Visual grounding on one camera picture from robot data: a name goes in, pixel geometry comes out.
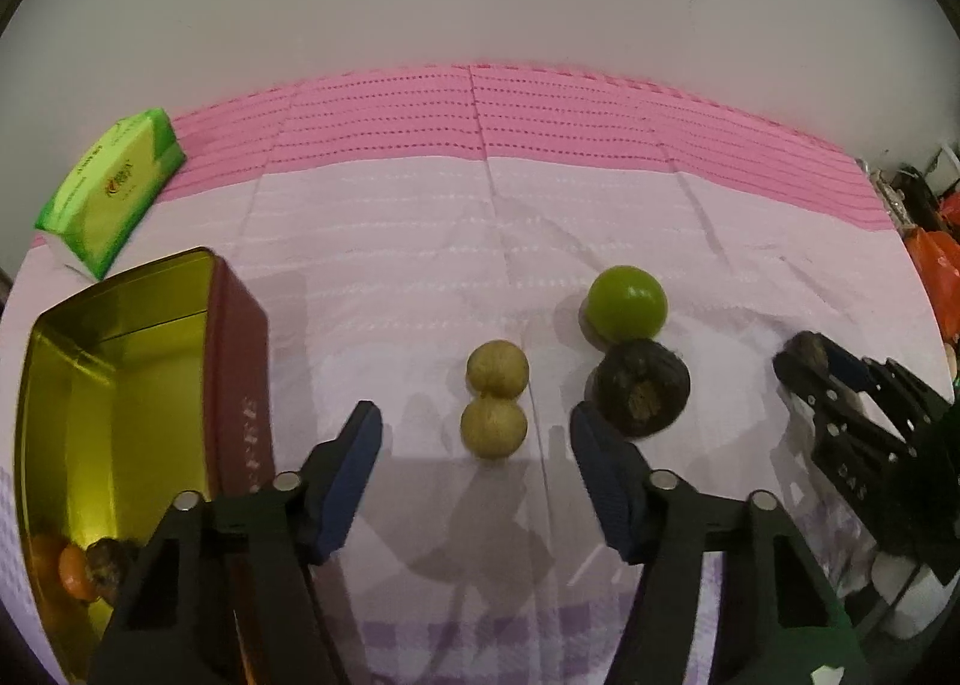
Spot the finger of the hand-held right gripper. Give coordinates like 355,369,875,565
774,347,912,506
821,343,955,431

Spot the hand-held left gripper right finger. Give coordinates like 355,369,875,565
568,400,871,685

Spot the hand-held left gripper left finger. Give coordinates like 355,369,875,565
86,400,385,685

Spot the tan longan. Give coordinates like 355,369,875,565
466,340,530,399
460,396,528,460

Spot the gold metal tin box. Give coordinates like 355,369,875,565
13,246,271,685

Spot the small orange mandarin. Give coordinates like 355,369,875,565
58,544,98,600

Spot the dark passion fruit with torn patch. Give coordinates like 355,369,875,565
591,338,691,438

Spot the orange plastic bag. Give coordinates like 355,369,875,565
902,193,960,348

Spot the green round fruit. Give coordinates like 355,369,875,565
586,265,668,345

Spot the dark clutter pile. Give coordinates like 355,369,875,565
855,140,960,236

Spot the pink and purple checked tablecloth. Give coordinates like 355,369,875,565
0,61,955,685

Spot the green tissue pack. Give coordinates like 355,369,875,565
34,107,188,281

